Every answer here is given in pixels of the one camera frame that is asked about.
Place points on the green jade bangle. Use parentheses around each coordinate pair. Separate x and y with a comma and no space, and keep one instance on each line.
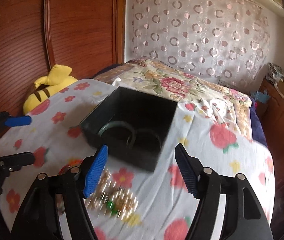
(119,131)

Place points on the brown wooden wardrobe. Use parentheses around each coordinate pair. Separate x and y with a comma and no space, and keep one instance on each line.
(87,35)

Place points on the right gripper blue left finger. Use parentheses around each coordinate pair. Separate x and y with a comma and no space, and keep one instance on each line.
(93,169)

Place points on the blue paper bag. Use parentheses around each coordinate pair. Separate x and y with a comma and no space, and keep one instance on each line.
(261,97)

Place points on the floral rose quilt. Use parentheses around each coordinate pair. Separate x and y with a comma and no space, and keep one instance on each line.
(182,87)

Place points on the strawberry flower print blanket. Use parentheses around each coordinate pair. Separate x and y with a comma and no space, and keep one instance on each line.
(206,128)

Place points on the wooden side cabinet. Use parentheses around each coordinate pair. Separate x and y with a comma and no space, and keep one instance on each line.
(273,127)

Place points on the sheer circle pattern curtain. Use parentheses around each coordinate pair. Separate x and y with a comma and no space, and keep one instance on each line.
(225,41)

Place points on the yellow striped plush toy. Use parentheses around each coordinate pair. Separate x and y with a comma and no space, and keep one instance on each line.
(44,87)

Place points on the black square jewelry box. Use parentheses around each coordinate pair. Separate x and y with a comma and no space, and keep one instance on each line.
(150,115)

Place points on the stack of papers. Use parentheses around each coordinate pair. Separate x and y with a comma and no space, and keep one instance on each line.
(274,74)

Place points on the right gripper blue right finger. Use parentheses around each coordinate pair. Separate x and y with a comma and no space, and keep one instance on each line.
(187,171)

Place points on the dark blue bed sheet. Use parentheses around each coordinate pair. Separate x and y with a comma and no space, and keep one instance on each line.
(257,130)

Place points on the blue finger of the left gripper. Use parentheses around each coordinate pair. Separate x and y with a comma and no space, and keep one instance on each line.
(18,121)
(16,161)

